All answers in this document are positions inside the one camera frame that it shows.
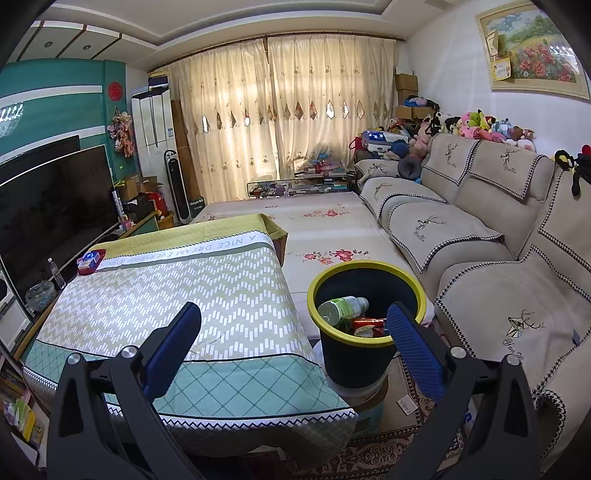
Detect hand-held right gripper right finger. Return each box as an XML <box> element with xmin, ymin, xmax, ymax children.
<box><xmin>387</xmin><ymin>302</ymin><xmax>541</xmax><ymax>480</ymax></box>

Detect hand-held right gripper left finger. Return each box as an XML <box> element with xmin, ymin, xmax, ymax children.
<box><xmin>46</xmin><ymin>302</ymin><xmax>201</xmax><ymax>480</ymax></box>

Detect red box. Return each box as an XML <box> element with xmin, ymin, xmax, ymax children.
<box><xmin>352</xmin><ymin>315</ymin><xmax>389</xmax><ymax>337</ymax></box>

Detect black bin with yellow rim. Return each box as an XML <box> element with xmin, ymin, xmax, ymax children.
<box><xmin>307</xmin><ymin>261</ymin><xmax>426</xmax><ymax>388</ymax></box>

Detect clear bottle with green label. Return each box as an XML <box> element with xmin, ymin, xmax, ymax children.
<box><xmin>317</xmin><ymin>295</ymin><xmax>370</xmax><ymax>329</ymax></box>

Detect patterned rug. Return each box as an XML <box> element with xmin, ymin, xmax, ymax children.
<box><xmin>249</xmin><ymin>351</ymin><xmax>467</xmax><ymax>480</ymax></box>

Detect red and blue packet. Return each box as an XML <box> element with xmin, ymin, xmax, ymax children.
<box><xmin>76</xmin><ymin>248</ymin><xmax>107</xmax><ymax>276</ymax></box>

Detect beige sofa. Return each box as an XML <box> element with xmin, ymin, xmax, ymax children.
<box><xmin>353</xmin><ymin>133</ymin><xmax>591</xmax><ymax>462</ymax></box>

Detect clear water bottle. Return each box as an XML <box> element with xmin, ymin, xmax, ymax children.
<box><xmin>46</xmin><ymin>257</ymin><xmax>66</xmax><ymax>291</ymax></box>

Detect floral floor mattress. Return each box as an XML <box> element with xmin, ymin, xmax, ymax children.
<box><xmin>189</xmin><ymin>191</ymin><xmax>437</xmax><ymax>324</ymax></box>

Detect black tower fan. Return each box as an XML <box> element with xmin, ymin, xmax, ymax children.
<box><xmin>164</xmin><ymin>148</ymin><xmax>192</xmax><ymax>225</ymax></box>

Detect white drawer cabinet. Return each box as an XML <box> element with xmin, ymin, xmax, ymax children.
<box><xmin>0</xmin><ymin>268</ymin><xmax>35</xmax><ymax>352</ymax></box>

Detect shelf of books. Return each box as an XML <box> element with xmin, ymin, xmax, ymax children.
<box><xmin>0</xmin><ymin>355</ymin><xmax>49</xmax><ymax>448</ymax></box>

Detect open cardboard boxes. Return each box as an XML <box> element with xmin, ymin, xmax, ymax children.
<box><xmin>113</xmin><ymin>173</ymin><xmax>162</xmax><ymax>201</ymax></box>

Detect large black television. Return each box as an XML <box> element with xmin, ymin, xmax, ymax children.
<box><xmin>0</xmin><ymin>144</ymin><xmax>122</xmax><ymax>317</ymax></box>

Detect grey neck pillow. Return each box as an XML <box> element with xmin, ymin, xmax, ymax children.
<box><xmin>397</xmin><ymin>157</ymin><xmax>422</xmax><ymax>181</ymax></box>

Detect low glass table with books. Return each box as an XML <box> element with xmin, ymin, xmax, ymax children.
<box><xmin>246</xmin><ymin>168</ymin><xmax>358</xmax><ymax>200</ymax></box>

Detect blue star print bag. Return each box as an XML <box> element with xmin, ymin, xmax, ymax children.
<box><xmin>361</xmin><ymin>130</ymin><xmax>411</xmax><ymax>155</ymax></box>

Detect hanging flower decoration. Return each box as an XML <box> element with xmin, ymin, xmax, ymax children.
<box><xmin>107</xmin><ymin>106</ymin><xmax>136</xmax><ymax>158</ymax></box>

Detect white standing air conditioner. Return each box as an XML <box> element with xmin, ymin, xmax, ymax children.
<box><xmin>130</xmin><ymin>88</ymin><xmax>177</xmax><ymax>178</ymax></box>

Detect smaller black television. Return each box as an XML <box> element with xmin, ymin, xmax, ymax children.
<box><xmin>0</xmin><ymin>135</ymin><xmax>81</xmax><ymax>171</ymax></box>

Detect pile of plush toys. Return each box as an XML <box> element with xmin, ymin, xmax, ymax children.
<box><xmin>355</xmin><ymin>95</ymin><xmax>539</xmax><ymax>160</ymax></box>

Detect black and yellow plush toy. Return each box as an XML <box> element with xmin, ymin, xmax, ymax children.
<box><xmin>553</xmin><ymin>144</ymin><xmax>591</xmax><ymax>197</ymax></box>

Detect cream curtains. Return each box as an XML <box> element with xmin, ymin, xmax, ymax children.
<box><xmin>164</xmin><ymin>34</ymin><xmax>400</xmax><ymax>204</ymax></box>

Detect stack of cardboard boxes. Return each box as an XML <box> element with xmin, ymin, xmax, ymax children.
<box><xmin>393</xmin><ymin>73</ymin><xmax>437</xmax><ymax>121</ymax></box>

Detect framed flower painting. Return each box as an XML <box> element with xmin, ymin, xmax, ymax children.
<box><xmin>475</xmin><ymin>0</ymin><xmax>591</xmax><ymax>100</ymax></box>

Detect crystal wall light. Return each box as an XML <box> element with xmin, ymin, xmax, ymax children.
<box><xmin>0</xmin><ymin>104</ymin><xmax>24</xmax><ymax>137</ymax></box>

